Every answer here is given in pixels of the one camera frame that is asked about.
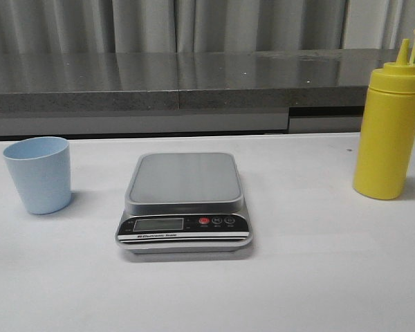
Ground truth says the light blue plastic cup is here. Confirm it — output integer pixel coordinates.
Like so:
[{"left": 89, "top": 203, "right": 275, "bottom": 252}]
[{"left": 3, "top": 136, "right": 72, "bottom": 214}]

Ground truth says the yellow squeeze bottle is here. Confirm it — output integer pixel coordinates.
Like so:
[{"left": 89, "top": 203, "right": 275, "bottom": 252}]
[{"left": 353, "top": 29, "right": 415, "bottom": 200}]

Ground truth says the silver digital kitchen scale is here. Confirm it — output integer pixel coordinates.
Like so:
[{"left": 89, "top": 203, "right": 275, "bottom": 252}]
[{"left": 115, "top": 152, "right": 253, "bottom": 254}]

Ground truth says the grey stone counter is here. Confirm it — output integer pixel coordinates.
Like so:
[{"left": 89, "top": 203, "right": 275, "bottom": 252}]
[{"left": 0, "top": 49, "right": 397, "bottom": 140}]

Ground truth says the grey curtain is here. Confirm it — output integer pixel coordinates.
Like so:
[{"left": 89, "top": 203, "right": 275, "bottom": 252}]
[{"left": 0, "top": 1, "right": 415, "bottom": 54}]

